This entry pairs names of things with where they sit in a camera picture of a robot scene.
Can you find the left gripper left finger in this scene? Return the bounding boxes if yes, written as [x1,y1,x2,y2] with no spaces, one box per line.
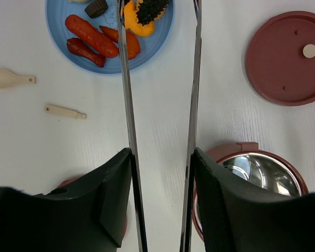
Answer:
[0,148,131,251]

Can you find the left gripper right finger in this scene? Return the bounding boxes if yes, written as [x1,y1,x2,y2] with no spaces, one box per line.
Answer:
[193,149,315,251]

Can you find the long metal tongs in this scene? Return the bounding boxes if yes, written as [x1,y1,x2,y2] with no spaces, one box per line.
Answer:
[116,1,202,251]

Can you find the red sausage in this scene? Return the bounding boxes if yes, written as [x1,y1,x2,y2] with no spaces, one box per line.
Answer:
[67,38,106,67]
[65,14,119,58]

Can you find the red lid left front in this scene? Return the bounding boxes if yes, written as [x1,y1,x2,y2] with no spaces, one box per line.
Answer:
[52,176,128,239]

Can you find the red steel bowl centre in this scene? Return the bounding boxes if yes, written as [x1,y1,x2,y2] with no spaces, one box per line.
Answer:
[193,142,309,242]

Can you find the red lid near plate centre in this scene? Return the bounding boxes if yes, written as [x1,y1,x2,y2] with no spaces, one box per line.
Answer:
[245,11,315,106]

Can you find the red orange carrot slice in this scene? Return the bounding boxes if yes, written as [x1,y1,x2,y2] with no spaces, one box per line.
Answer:
[99,26,141,60]

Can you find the blue plate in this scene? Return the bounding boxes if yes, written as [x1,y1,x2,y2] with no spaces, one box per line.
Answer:
[45,0,174,75]

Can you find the orange food slices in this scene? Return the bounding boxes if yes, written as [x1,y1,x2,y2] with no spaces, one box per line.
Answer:
[124,1,155,37]

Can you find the small dark chocolate piece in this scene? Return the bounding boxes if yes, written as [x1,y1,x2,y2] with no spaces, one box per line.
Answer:
[85,0,108,18]

